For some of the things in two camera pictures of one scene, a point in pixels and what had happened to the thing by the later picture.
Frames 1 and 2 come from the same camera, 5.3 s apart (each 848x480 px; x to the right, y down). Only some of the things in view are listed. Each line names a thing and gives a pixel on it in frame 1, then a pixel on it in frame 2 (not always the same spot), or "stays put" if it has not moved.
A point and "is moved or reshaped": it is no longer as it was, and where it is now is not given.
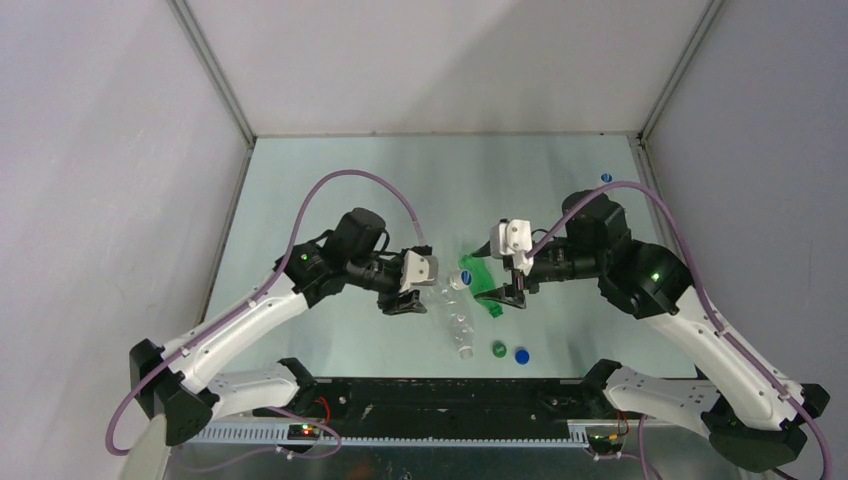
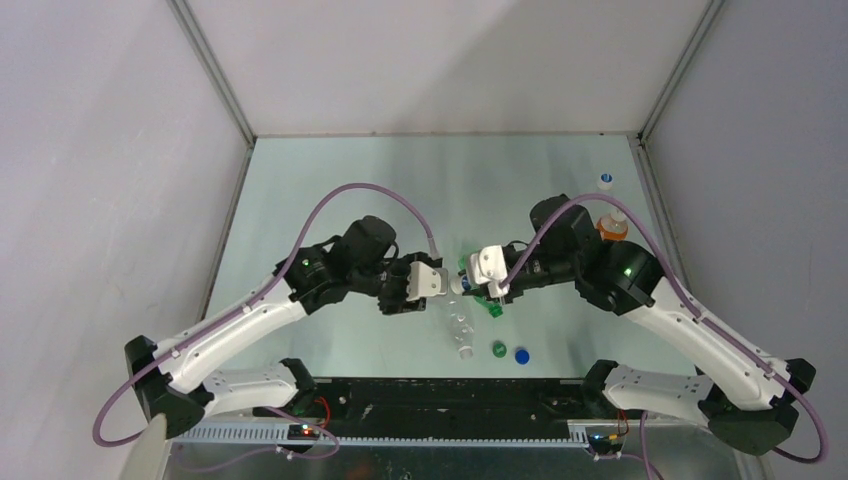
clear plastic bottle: (452, 300) is moved or reshaped
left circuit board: (303, 432) stays put
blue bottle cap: (522, 357) stays put
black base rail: (447, 410) stays put
